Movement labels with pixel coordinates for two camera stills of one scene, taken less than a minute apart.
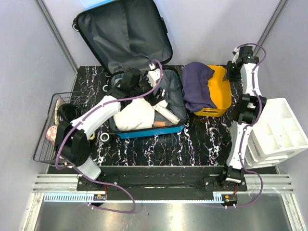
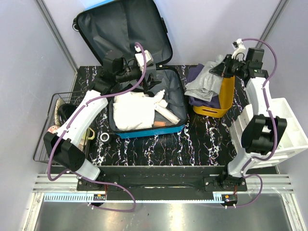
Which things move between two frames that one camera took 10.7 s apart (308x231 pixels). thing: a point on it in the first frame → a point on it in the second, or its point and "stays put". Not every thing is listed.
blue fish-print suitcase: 130,39 stays put
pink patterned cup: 51,133 stays put
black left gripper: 154,99 → 150,83
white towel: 139,115 stays put
